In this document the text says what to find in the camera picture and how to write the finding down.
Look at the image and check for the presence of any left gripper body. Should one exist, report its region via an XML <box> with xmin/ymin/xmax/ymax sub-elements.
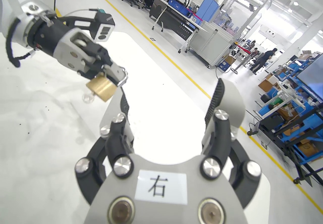
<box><xmin>10</xmin><ymin>2</ymin><xmax>96</xmax><ymax>76</ymax></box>

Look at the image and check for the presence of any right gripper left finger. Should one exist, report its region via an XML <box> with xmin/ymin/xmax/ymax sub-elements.
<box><xmin>75</xmin><ymin>87</ymin><xmax>135</xmax><ymax>206</ymax></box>

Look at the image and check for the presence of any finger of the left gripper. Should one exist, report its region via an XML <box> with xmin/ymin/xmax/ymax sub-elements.
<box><xmin>85</xmin><ymin>41</ymin><xmax>126</xmax><ymax>82</ymax></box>
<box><xmin>76</xmin><ymin>62</ymin><xmax>106</xmax><ymax>80</ymax></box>

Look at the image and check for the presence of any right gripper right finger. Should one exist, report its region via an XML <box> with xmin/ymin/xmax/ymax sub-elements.
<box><xmin>201</xmin><ymin>78</ymin><xmax>263</xmax><ymax>210</ymax></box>

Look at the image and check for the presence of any brass padlock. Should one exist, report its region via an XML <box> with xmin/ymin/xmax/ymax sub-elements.
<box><xmin>86</xmin><ymin>66</ymin><xmax>128</xmax><ymax>103</ymax></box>

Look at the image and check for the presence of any cardboard box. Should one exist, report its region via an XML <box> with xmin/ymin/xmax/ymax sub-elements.
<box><xmin>258</xmin><ymin>73</ymin><xmax>275</xmax><ymax>92</ymax></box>

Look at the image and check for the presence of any blue storage rack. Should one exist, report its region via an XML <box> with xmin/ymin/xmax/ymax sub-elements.
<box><xmin>254</xmin><ymin>52</ymin><xmax>323</xmax><ymax>186</ymax></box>

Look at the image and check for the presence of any black desk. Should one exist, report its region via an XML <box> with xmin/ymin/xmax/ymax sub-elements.
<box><xmin>149</xmin><ymin>0</ymin><xmax>208</xmax><ymax>54</ymax></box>

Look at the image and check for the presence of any person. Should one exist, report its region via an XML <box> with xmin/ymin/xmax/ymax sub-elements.
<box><xmin>252</xmin><ymin>48</ymin><xmax>278</xmax><ymax>75</ymax></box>
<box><xmin>248</xmin><ymin>47</ymin><xmax>259</xmax><ymax>67</ymax></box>

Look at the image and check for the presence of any white metal cabinet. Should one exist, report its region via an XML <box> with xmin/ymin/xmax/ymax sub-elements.
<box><xmin>189</xmin><ymin>21</ymin><xmax>237</xmax><ymax>68</ymax></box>

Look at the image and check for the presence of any blue plastic crate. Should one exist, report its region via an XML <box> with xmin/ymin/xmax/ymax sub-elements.
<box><xmin>168</xmin><ymin>0</ymin><xmax>190</xmax><ymax>12</ymax></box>

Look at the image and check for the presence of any dark flat screen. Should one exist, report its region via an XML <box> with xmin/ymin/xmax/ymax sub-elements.
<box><xmin>297</xmin><ymin>53</ymin><xmax>323</xmax><ymax>101</ymax></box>

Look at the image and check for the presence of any blue partition panel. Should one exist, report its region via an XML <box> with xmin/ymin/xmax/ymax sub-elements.
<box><xmin>195</xmin><ymin>0</ymin><xmax>220</xmax><ymax>26</ymax></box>

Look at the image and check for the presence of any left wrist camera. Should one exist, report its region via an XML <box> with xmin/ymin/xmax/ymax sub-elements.
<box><xmin>56</xmin><ymin>8</ymin><xmax>116</xmax><ymax>42</ymax></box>

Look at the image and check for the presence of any thin grey cable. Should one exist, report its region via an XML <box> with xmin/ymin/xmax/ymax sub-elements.
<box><xmin>63</xmin><ymin>9</ymin><xmax>99</xmax><ymax>18</ymax></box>

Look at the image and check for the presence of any black cable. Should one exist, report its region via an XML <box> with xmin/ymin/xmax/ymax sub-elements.
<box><xmin>6</xmin><ymin>17</ymin><xmax>36</xmax><ymax>68</ymax></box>

